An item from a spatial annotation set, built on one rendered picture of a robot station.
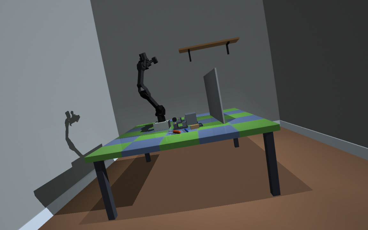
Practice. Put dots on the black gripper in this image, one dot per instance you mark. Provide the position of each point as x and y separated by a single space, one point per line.
154 59

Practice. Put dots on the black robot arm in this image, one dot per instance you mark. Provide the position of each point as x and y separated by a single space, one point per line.
143 65

